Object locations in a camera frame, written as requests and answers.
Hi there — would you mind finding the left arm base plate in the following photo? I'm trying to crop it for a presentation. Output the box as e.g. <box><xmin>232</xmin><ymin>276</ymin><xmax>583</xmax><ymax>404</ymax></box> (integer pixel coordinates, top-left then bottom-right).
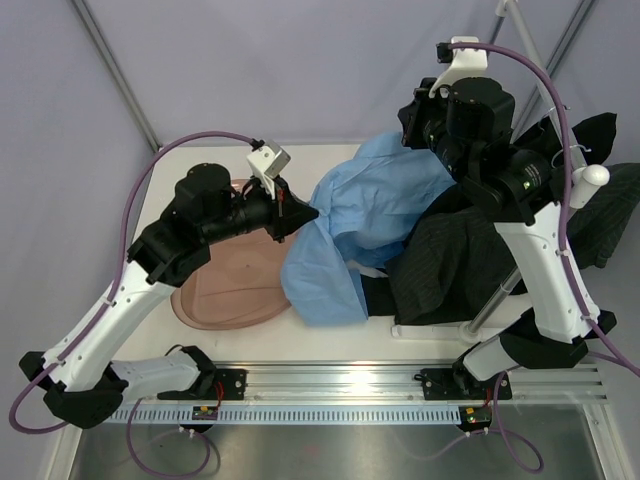
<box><xmin>157</xmin><ymin>368</ymin><xmax>247</xmax><ymax>401</ymax></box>

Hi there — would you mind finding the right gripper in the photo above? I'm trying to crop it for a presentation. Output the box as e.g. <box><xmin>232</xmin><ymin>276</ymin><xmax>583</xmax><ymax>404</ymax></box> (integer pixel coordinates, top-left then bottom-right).
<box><xmin>401</xmin><ymin>78</ymin><xmax>472</xmax><ymax>185</ymax></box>

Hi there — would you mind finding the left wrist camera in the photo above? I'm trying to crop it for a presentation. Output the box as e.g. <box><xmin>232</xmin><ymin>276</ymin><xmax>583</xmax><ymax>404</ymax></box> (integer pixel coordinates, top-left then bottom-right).
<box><xmin>247</xmin><ymin>141</ymin><xmax>291</xmax><ymax>200</ymax></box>

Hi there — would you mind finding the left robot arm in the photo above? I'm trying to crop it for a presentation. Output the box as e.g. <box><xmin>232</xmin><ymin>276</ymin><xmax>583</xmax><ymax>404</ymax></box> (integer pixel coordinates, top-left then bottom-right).
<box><xmin>19</xmin><ymin>164</ymin><xmax>319</xmax><ymax>429</ymax></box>

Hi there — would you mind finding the light blue cable duct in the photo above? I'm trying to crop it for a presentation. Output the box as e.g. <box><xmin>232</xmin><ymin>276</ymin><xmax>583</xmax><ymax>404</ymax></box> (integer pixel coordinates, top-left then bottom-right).
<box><xmin>105</xmin><ymin>404</ymin><xmax>462</xmax><ymax>425</ymax></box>

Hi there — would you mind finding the aluminium mounting rail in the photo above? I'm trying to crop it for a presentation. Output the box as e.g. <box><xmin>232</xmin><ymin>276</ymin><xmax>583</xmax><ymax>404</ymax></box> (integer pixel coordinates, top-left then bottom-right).
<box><xmin>64</xmin><ymin>362</ymin><xmax>609</xmax><ymax>406</ymax></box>

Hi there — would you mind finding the dark striped shirt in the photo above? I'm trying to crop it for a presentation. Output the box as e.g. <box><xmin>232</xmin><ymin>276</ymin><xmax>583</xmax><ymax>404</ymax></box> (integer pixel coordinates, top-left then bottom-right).
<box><xmin>386</xmin><ymin>163</ymin><xmax>639</xmax><ymax>325</ymax></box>

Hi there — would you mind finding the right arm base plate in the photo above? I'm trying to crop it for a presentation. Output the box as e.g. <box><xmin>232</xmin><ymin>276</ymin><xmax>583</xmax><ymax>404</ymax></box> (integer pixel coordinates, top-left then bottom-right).
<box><xmin>413</xmin><ymin>367</ymin><xmax>513</xmax><ymax>401</ymax></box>

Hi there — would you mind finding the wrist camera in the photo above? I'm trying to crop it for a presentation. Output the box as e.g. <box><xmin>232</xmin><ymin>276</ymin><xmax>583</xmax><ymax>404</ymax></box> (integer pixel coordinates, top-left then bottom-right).
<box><xmin>429</xmin><ymin>36</ymin><xmax>488</xmax><ymax>98</ymax></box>
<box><xmin>247</xmin><ymin>141</ymin><xmax>291</xmax><ymax>200</ymax></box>

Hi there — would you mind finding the pink translucent plastic basin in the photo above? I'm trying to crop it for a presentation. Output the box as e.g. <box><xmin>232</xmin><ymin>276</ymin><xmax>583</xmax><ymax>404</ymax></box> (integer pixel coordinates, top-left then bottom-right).
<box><xmin>171</xmin><ymin>179</ymin><xmax>291</xmax><ymax>331</ymax></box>

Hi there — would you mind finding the white clothes rack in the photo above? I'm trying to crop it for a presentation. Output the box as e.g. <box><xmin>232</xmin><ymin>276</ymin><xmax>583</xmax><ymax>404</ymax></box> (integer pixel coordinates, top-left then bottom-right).
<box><xmin>390</xmin><ymin>0</ymin><xmax>614</xmax><ymax>346</ymax></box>

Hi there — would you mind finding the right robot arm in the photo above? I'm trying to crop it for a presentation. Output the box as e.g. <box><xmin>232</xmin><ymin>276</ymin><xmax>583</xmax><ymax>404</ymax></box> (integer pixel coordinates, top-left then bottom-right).
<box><xmin>398</xmin><ymin>77</ymin><xmax>616</xmax><ymax>399</ymax></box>

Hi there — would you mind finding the black shirt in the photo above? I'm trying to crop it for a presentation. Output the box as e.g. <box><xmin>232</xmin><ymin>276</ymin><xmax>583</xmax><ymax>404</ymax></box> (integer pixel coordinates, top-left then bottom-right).
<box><xmin>357</xmin><ymin>112</ymin><xmax>619</xmax><ymax>321</ymax></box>

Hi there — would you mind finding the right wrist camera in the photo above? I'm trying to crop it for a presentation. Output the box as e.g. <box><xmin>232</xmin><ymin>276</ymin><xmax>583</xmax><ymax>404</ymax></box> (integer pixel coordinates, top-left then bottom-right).
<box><xmin>429</xmin><ymin>36</ymin><xmax>488</xmax><ymax>98</ymax></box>

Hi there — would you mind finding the light blue shirt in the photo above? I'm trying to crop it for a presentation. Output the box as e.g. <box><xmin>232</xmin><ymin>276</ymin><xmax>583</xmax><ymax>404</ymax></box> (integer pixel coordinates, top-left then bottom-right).
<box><xmin>280</xmin><ymin>132</ymin><xmax>454</xmax><ymax>328</ymax></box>

